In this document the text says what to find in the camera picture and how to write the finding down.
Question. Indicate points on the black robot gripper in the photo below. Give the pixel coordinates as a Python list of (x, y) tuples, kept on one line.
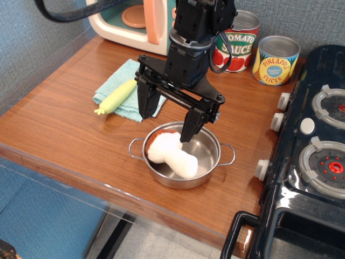
[(182, 79)]

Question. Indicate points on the yellow handled metal spoon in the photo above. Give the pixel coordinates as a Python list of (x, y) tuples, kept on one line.
[(116, 98)]

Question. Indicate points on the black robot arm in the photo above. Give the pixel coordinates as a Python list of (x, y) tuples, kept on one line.
[(195, 19)]

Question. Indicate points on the light blue folded towel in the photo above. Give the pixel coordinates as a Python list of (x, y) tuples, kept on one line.
[(130, 107)]

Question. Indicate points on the white brown plush mushroom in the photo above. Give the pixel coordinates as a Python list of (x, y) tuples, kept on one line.
[(164, 146)]

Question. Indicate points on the small steel pot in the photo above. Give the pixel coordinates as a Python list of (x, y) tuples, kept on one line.
[(204, 146)]

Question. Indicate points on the toy microwave oven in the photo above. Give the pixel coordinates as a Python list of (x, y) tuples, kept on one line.
[(159, 16)]

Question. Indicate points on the orange microwave plate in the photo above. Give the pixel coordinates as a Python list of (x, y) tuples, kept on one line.
[(134, 17)]

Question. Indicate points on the tomato sauce can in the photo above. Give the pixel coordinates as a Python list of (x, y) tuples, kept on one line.
[(241, 37)]

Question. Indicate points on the pineapple slices can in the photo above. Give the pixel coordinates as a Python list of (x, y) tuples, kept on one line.
[(275, 60)]

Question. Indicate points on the black toy stove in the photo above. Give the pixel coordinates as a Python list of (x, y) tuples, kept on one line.
[(302, 200)]

